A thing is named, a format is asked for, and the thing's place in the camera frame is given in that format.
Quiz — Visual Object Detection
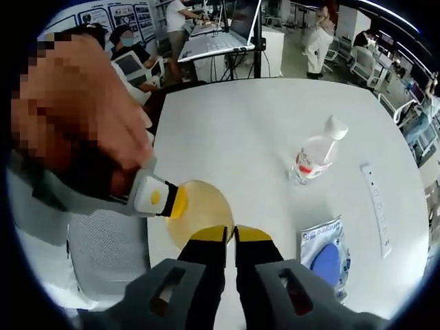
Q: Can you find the white mesh office chair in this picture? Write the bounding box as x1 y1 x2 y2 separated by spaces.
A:
67 209 151 303

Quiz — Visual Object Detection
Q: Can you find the white power strip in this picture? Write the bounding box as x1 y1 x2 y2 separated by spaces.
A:
360 163 393 259

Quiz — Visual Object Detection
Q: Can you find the blue framed wall poster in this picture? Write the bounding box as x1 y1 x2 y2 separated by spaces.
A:
77 1 155 41

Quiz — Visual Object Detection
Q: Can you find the white laptop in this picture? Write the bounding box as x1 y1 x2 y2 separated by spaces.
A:
177 0 262 63

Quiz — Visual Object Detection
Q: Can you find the clear red-label bottle item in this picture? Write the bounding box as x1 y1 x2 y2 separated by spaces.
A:
288 115 349 186

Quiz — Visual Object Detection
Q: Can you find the white wipes packet item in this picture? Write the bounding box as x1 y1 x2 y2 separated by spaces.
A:
300 214 347 303

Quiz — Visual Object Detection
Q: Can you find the person's left hand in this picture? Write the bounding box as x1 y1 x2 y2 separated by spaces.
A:
99 44 155 169

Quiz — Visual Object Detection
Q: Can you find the white paper cup item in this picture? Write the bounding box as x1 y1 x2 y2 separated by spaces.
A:
164 178 237 254

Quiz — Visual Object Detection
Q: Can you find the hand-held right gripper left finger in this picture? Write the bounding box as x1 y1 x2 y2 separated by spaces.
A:
106 225 228 330

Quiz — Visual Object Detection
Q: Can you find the black tripod stand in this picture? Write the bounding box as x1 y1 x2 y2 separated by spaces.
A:
219 0 267 80

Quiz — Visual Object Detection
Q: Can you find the group of white office chairs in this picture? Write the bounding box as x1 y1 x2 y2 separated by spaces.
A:
324 44 432 124

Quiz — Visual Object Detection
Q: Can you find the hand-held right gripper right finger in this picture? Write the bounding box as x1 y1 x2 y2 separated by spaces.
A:
233 224 348 330

